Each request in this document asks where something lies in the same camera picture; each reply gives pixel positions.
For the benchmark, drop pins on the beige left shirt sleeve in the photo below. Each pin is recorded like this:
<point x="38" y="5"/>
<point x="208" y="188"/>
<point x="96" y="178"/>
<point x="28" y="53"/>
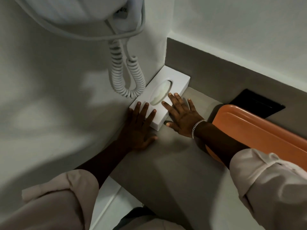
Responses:
<point x="52" y="203"/>

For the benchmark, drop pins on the orange plastic tray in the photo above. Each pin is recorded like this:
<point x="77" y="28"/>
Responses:
<point x="259" y="134"/>

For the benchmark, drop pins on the beige right shirt sleeve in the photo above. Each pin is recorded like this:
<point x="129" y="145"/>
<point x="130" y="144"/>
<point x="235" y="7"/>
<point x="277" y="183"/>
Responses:
<point x="273" y="189"/>

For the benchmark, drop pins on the white wall hair dryer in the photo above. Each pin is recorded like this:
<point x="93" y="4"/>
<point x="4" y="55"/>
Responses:
<point x="79" y="11"/>

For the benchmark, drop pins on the beige shirt sleeve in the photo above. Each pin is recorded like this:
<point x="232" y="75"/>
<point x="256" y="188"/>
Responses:
<point x="273" y="189"/>
<point x="52" y="203"/>

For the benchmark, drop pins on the person's right hand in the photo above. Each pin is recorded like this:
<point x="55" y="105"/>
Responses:
<point x="186" y="122"/>

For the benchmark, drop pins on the person's right forearm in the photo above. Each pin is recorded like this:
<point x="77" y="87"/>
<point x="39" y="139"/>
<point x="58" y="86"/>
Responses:
<point x="220" y="143"/>

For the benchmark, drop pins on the white tissue box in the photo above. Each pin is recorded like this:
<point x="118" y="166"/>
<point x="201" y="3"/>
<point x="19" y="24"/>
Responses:
<point x="165" y="88"/>

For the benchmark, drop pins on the person's left thumb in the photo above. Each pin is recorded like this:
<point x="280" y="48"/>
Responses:
<point x="151" y="141"/>

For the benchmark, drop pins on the person's left forearm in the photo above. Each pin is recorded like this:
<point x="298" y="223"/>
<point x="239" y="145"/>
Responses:
<point x="108" y="160"/>

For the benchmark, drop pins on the person's left middle finger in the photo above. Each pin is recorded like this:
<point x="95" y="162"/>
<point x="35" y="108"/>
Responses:
<point x="144" y="110"/>

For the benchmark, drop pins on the person's left hand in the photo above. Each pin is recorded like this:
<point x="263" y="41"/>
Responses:
<point x="136" y="131"/>

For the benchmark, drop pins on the black socket panel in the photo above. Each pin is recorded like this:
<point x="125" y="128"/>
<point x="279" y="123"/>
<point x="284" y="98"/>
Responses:
<point x="257" y="102"/>

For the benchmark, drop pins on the person's right thumb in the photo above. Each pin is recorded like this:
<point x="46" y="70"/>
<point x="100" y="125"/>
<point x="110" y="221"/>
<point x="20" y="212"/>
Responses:
<point x="169" y="124"/>

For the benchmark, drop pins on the white drawer front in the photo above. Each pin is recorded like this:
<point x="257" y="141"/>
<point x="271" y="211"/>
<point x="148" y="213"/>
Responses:
<point x="108" y="205"/>

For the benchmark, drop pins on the person's right middle finger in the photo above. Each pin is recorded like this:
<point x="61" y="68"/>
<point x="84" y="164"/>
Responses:
<point x="174" y="102"/>

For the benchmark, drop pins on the person's right little finger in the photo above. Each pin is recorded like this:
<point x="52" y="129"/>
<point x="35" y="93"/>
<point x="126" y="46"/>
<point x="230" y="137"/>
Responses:
<point x="190" y="106"/>

